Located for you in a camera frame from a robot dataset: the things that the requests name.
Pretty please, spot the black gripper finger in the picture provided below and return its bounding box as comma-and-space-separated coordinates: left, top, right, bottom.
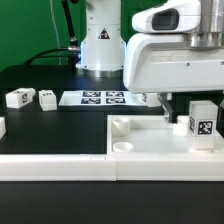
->
160, 94, 177, 123

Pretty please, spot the white square table top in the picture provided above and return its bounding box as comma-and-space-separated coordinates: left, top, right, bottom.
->
107, 115, 224, 155

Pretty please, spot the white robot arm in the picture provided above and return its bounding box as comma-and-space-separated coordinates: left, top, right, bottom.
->
123, 0, 224, 123

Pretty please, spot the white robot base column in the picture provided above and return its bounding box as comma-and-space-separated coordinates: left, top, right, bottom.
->
76, 0, 126, 78

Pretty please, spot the white left fence piece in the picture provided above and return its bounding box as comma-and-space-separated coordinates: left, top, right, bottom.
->
0, 117, 6, 140

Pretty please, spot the white marker base plate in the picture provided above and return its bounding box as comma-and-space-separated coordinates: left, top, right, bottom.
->
59, 91, 146, 106

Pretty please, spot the black cable bundle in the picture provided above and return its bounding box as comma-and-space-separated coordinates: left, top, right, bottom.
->
22, 0, 83, 68

